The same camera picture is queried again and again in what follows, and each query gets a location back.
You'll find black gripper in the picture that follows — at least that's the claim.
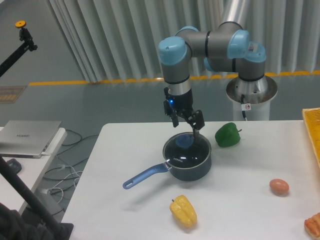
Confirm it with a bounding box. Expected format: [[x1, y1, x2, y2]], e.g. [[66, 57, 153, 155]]
[[163, 87, 205, 141]]

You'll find glass pot lid blue knob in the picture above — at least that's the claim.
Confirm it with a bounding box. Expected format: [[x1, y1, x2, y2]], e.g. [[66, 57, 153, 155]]
[[162, 132, 211, 169]]

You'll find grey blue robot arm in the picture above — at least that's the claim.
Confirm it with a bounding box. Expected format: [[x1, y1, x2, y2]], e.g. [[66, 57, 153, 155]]
[[158, 0, 267, 138]]

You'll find green bell pepper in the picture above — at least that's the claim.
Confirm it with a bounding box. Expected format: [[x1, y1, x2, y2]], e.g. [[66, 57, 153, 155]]
[[215, 122, 241, 148]]

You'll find yellow bell pepper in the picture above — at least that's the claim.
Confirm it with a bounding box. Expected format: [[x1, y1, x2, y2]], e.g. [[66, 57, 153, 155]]
[[169, 195, 198, 229]]

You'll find brown egg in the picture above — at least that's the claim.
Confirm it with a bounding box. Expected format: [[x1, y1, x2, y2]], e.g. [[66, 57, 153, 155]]
[[269, 178, 290, 195]]

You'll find yellow woven basket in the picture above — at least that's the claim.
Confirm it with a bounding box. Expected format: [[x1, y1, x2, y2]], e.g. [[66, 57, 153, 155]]
[[302, 107, 320, 166]]

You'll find silver Huawei laptop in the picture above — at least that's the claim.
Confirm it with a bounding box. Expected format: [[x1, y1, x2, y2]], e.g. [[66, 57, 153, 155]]
[[0, 120, 62, 158]]

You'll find white side table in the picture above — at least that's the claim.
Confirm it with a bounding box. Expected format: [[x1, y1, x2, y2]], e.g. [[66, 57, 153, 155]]
[[0, 127, 67, 222]]

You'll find orange bread pastry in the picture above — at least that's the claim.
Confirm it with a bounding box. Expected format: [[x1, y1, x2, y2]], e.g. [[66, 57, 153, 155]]
[[304, 212, 320, 240]]

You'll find black mouse device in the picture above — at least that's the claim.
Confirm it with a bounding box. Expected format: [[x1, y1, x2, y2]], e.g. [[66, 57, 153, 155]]
[[6, 158, 22, 174]]

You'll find dark clothing bundle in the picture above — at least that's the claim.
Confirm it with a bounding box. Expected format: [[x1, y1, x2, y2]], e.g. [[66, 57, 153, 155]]
[[0, 203, 55, 240]]

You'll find dark saucepan blue handle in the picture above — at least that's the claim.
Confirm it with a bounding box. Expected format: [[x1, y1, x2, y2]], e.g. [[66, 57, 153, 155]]
[[122, 132, 213, 191]]

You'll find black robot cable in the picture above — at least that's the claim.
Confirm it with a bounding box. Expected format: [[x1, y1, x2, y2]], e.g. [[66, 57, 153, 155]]
[[240, 93, 249, 122]]

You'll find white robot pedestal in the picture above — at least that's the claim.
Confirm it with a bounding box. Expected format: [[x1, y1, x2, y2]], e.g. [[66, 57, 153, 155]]
[[226, 76, 278, 121]]

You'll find black floor cable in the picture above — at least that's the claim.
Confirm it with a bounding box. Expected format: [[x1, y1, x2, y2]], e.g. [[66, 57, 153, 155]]
[[42, 128, 100, 181]]

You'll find white charger cable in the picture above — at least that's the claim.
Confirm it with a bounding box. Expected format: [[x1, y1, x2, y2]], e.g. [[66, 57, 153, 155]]
[[41, 163, 83, 205]]

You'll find black camera stand pole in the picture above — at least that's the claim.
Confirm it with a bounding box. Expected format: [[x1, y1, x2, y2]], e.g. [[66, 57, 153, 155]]
[[0, 156, 74, 240]]

